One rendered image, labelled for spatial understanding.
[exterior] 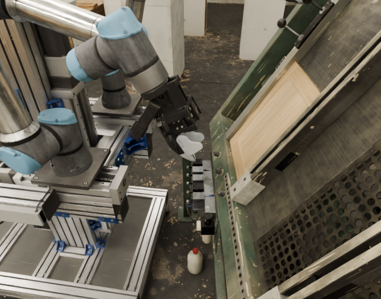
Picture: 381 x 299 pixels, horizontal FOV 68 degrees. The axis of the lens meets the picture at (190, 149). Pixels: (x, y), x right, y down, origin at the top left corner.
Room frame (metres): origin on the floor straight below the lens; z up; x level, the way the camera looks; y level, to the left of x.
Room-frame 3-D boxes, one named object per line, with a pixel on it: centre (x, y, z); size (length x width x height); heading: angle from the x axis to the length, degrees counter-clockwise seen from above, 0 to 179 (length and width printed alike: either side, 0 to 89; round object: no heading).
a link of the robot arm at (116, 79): (1.33, 0.38, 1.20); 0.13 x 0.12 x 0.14; 157
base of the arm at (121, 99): (1.32, 0.39, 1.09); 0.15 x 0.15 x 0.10
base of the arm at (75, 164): (0.83, 0.46, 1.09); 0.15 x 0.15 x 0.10
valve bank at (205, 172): (0.99, -0.05, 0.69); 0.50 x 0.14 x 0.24; 0
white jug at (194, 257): (0.99, -0.03, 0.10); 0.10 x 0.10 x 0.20
